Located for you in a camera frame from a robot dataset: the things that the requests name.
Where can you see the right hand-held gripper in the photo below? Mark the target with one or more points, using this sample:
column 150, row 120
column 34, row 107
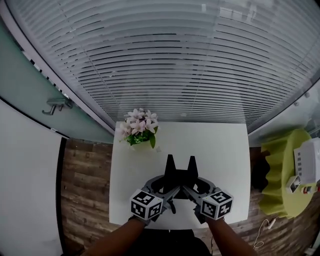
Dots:
column 217, row 203

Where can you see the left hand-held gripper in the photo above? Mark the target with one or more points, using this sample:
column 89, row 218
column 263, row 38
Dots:
column 146, row 203

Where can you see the person's left forearm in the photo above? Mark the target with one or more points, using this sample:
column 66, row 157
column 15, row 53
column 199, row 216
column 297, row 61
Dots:
column 120, row 237

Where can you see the person's right forearm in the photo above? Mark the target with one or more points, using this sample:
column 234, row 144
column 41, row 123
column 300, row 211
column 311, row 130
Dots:
column 230, row 237

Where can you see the white square table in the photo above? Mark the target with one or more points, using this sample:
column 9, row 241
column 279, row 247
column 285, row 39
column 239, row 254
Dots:
column 212, row 150

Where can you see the person's black clothing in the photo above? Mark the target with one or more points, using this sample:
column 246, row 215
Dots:
column 172, row 245

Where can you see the potted pink flowers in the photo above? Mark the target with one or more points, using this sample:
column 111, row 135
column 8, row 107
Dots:
column 138, row 127

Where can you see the green tablecloth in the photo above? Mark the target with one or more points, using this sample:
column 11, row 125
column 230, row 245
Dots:
column 277, row 180

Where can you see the white square cup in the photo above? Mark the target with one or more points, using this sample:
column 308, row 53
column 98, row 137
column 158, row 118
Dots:
column 293, row 183

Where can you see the red and white bottle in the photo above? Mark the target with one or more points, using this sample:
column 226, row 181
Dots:
column 310, row 189

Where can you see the white toy microwave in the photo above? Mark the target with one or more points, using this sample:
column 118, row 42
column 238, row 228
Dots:
column 308, row 160

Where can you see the white window blinds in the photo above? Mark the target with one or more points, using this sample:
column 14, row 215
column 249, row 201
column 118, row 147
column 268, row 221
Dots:
column 175, row 62

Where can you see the frosted glass door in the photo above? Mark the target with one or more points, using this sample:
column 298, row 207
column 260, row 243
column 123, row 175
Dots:
column 37, row 82

